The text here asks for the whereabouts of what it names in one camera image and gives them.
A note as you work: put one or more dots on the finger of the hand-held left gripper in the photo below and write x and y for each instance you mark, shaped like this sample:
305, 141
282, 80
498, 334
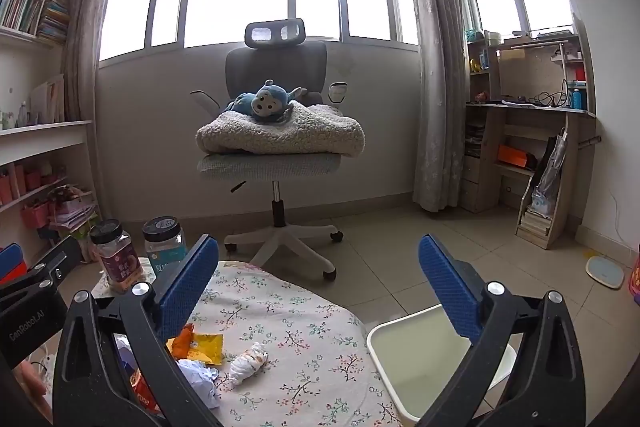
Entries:
57, 257
11, 262

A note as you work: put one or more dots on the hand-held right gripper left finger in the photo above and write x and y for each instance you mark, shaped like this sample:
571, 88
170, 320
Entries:
190, 282

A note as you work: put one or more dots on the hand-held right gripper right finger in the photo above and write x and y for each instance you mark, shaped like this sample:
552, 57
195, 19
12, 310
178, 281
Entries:
450, 287

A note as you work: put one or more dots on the orange peel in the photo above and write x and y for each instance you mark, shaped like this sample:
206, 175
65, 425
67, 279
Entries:
182, 342

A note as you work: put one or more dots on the white plastic bin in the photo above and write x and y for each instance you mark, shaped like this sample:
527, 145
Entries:
425, 357

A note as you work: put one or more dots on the red snack packet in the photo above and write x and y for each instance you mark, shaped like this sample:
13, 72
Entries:
142, 392

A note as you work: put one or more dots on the teal label nut jar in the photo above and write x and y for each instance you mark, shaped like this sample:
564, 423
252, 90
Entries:
165, 247

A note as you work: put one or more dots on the purple label nut jar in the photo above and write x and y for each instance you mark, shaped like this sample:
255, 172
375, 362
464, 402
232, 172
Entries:
117, 257

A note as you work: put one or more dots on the yellow snack packet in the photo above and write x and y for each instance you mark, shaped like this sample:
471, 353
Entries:
207, 347

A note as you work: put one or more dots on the floral tablecloth round table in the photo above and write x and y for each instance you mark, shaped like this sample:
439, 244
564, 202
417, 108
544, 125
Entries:
280, 307

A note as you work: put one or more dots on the crumpled white paper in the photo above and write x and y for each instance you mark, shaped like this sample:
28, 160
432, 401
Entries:
197, 379

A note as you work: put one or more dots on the rolled printed tissue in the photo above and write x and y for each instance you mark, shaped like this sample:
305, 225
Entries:
247, 364

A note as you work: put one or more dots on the wooden file holder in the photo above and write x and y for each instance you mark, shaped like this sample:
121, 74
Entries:
535, 232

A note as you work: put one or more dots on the white bookshelf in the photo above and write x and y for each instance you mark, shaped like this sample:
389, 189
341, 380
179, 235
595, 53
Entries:
45, 137

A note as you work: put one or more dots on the orange box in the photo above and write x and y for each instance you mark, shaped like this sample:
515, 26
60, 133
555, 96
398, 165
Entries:
515, 157

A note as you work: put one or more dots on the silver plastic bag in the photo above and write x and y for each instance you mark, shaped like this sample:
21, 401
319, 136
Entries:
550, 172

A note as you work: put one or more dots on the bathroom scale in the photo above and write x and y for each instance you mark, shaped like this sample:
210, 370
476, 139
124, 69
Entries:
605, 272

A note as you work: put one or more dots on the folded cream fleece blanket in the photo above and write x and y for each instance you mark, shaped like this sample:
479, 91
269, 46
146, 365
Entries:
280, 132

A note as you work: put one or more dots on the blue monkey plush toy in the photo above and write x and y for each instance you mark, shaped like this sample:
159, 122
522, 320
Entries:
267, 102

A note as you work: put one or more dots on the grey curtain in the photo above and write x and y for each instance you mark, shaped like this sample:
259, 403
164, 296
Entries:
435, 82
95, 7

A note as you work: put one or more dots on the blue bottle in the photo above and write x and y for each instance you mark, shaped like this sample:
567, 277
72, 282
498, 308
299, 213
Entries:
578, 99

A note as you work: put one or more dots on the wooden desk with hutch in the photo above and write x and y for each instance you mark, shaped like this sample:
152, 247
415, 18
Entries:
530, 72

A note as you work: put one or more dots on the grey office chair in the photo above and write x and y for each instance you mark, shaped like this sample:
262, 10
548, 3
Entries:
275, 62

